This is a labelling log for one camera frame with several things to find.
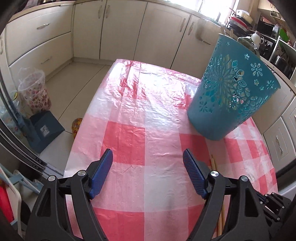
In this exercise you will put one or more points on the green vegetable bag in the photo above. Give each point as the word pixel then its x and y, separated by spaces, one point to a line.
pixel 249 44

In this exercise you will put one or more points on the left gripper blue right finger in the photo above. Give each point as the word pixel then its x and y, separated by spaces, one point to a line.
pixel 197 172

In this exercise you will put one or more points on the white blue shelf rack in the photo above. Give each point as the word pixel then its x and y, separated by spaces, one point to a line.
pixel 11 199

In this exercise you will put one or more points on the white thermos jug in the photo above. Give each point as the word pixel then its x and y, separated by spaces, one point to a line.
pixel 256 38

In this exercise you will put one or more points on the white metal counter shelf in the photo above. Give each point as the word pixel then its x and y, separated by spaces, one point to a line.
pixel 283 58

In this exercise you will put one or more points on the yellow patterned slipper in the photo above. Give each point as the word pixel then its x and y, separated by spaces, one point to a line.
pixel 75 126

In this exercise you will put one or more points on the teal perforated plastic basket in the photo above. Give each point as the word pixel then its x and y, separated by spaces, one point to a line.
pixel 234 86

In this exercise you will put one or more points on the wooden chopstick left pair inner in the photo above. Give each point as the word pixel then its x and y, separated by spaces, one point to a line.
pixel 221 219

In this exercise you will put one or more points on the dark blue box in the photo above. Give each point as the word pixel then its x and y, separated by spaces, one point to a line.
pixel 45 129

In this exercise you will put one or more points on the red white checkered tablecloth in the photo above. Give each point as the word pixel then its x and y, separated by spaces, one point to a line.
pixel 140 113

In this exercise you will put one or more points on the black microwave oven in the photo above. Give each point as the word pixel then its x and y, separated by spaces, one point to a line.
pixel 268 29

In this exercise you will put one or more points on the floral plastic trash bin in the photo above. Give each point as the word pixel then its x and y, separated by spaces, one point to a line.
pixel 32 88

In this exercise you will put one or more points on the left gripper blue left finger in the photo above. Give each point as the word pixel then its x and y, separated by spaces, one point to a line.
pixel 98 172

